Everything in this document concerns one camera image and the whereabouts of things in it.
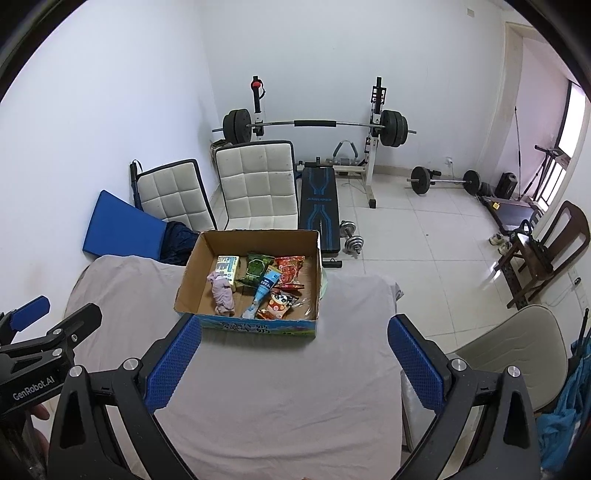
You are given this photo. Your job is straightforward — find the white padded chair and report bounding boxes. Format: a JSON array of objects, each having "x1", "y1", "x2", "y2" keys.
[
  {"x1": 130, "y1": 159, "x2": 218, "y2": 232},
  {"x1": 215, "y1": 140, "x2": 298, "y2": 232}
]

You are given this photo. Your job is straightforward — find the brown wooden chair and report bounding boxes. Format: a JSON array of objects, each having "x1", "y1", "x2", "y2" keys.
[{"x1": 494, "y1": 200, "x2": 591, "y2": 310}]

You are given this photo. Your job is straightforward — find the black treadmill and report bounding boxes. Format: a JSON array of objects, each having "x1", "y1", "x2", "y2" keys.
[{"x1": 475, "y1": 194, "x2": 546, "y2": 234}]

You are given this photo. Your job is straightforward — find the short barbell with black plates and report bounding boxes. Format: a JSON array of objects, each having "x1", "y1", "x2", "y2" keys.
[{"x1": 406, "y1": 166, "x2": 482, "y2": 197}]

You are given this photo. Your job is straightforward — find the black sticks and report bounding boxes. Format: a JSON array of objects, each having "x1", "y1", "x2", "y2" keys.
[{"x1": 576, "y1": 309, "x2": 591, "y2": 352}]

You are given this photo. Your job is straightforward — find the long barbell with black plates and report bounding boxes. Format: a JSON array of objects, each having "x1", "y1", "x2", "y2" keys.
[{"x1": 212, "y1": 108, "x2": 417, "y2": 148}]

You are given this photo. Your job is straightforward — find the black handle bar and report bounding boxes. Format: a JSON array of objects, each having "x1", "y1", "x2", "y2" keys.
[{"x1": 129, "y1": 159, "x2": 145, "y2": 210}]

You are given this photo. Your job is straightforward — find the black blue weight bench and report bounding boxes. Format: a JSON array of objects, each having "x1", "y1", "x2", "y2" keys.
[{"x1": 295, "y1": 157, "x2": 345, "y2": 269}]

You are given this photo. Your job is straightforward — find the dark blue cloth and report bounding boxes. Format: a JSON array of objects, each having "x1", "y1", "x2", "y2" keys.
[{"x1": 159, "y1": 220, "x2": 201, "y2": 267}]

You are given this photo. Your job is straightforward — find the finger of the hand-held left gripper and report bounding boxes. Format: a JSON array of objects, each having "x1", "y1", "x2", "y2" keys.
[
  {"x1": 0, "y1": 296, "x2": 51, "y2": 343},
  {"x1": 0, "y1": 303, "x2": 103, "y2": 372}
]

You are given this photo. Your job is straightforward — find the thin black pole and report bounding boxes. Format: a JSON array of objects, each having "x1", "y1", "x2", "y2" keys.
[{"x1": 513, "y1": 106, "x2": 523, "y2": 195}]

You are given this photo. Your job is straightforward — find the clear plastic wrap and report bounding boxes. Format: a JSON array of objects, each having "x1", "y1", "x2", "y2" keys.
[{"x1": 291, "y1": 295, "x2": 317, "y2": 321}]

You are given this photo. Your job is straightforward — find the grey handle exercise machine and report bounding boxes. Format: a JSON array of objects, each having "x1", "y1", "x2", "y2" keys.
[{"x1": 332, "y1": 140, "x2": 361, "y2": 167}]

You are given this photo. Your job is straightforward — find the red snack packet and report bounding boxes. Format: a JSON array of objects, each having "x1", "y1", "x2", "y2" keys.
[{"x1": 273, "y1": 255, "x2": 306, "y2": 291}]

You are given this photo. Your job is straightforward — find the blue jacket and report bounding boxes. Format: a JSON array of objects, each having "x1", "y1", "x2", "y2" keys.
[{"x1": 538, "y1": 337, "x2": 591, "y2": 472}]

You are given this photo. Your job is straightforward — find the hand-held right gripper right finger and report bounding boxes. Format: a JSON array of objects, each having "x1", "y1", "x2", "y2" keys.
[{"x1": 388, "y1": 314, "x2": 542, "y2": 480}]

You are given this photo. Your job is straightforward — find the green snack packet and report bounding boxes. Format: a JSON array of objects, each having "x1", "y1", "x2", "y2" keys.
[{"x1": 236, "y1": 252, "x2": 274, "y2": 287}]

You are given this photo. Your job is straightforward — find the blue foam mat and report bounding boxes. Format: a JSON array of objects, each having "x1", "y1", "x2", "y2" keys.
[{"x1": 82, "y1": 190, "x2": 169, "y2": 261}]

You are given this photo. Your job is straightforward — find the black speaker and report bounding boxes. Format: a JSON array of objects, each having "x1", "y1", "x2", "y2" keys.
[{"x1": 496, "y1": 172, "x2": 518, "y2": 200}]

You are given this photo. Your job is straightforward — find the printed cardboard box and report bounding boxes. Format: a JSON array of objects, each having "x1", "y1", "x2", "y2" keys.
[{"x1": 174, "y1": 229, "x2": 328, "y2": 341}]

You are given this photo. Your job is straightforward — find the white barbell rack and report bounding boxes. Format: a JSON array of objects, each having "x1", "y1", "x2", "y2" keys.
[{"x1": 249, "y1": 75, "x2": 389, "y2": 209}]

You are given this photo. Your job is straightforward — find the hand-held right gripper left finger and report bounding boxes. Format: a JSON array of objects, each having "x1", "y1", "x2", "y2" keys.
[{"x1": 48, "y1": 315, "x2": 203, "y2": 480}]

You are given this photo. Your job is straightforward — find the small white green box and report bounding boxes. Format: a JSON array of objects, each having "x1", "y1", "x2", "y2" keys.
[{"x1": 215, "y1": 255, "x2": 241, "y2": 284}]

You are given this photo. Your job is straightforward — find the window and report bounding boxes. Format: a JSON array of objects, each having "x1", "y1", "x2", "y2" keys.
[{"x1": 551, "y1": 80, "x2": 591, "y2": 204}]

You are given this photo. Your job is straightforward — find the purple sock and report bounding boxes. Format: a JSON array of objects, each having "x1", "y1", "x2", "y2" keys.
[{"x1": 206, "y1": 271, "x2": 236, "y2": 317}]

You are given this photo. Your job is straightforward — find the grey plastic chair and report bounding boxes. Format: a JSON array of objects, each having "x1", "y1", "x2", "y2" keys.
[{"x1": 399, "y1": 305, "x2": 570, "y2": 455}]

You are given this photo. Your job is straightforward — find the panda print snack packet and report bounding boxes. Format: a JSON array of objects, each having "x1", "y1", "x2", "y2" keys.
[{"x1": 256, "y1": 290, "x2": 300, "y2": 320}]

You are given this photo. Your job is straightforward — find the long blue packet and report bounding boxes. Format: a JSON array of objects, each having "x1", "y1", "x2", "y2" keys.
[{"x1": 241, "y1": 270, "x2": 281, "y2": 319}]

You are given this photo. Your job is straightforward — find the black tripod stand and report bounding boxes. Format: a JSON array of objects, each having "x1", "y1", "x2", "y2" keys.
[{"x1": 522, "y1": 144, "x2": 561, "y2": 201}]

